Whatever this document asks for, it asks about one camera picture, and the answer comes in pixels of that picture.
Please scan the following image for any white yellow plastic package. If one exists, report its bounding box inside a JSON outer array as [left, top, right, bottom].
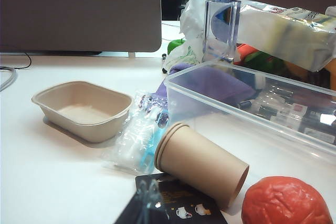
[[235, 4, 336, 72]]

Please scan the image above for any black printed packet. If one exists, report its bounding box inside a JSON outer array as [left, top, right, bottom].
[[113, 173, 228, 224]]

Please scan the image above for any beige pulp food tray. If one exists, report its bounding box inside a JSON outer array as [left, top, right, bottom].
[[31, 80, 133, 144]]

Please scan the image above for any white plastic bag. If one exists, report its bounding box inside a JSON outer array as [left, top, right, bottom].
[[167, 0, 211, 70]]

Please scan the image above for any transparent plastic storage box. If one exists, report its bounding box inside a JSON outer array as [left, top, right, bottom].
[[163, 59, 336, 162]]

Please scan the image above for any clear wrapped cutlery pack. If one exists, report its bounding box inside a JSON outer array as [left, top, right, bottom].
[[100, 89, 172, 175]]

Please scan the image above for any brown paper cup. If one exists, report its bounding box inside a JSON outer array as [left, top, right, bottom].
[[154, 121, 250, 212]]

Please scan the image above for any red-orange toy tomato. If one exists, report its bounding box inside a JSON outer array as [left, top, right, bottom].
[[240, 175, 334, 224]]

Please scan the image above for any red green snack package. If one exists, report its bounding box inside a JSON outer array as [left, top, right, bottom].
[[235, 43, 286, 70]]

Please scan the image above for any thin black cable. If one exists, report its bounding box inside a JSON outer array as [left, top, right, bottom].
[[0, 51, 33, 70]]

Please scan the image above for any purple cloth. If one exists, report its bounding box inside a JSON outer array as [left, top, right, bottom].
[[154, 62, 257, 107]]

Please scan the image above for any small green round toy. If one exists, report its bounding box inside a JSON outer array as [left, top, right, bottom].
[[167, 38, 187, 55]]

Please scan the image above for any clear water bottle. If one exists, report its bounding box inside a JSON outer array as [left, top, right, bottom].
[[201, 0, 242, 64]]

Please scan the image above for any grey flexible tube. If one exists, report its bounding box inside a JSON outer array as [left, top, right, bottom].
[[0, 66, 18, 91]]

